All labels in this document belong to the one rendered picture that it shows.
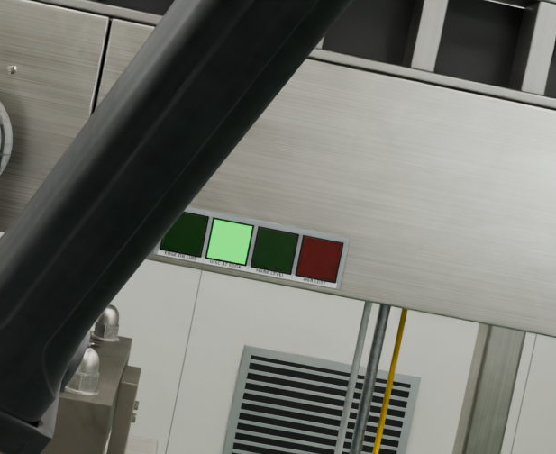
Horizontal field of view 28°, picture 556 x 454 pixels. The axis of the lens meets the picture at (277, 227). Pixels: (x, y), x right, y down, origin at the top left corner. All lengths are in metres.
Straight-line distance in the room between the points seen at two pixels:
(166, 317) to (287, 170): 2.40
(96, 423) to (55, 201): 0.70
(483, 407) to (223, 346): 2.21
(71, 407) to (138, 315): 2.71
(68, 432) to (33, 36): 0.56
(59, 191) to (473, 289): 1.12
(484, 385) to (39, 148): 0.74
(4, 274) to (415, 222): 1.07
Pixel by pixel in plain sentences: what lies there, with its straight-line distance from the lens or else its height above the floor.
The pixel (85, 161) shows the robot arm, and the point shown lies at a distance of 0.45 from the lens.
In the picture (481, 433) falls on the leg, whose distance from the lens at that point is 1.74.
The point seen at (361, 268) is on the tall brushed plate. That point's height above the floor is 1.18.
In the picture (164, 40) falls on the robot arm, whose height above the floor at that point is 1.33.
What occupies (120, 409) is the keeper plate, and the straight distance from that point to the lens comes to 1.31.
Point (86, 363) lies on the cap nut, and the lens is 1.16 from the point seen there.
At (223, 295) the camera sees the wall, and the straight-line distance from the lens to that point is 3.84.
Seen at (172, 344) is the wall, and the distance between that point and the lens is 3.86.
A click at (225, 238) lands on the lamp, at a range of 1.47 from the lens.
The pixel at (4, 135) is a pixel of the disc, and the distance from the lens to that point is 1.42.
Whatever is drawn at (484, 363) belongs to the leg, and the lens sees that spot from 1.72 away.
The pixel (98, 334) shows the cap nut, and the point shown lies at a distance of 1.48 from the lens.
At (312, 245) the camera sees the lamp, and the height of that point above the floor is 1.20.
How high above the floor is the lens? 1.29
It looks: 3 degrees down
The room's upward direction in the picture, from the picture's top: 11 degrees clockwise
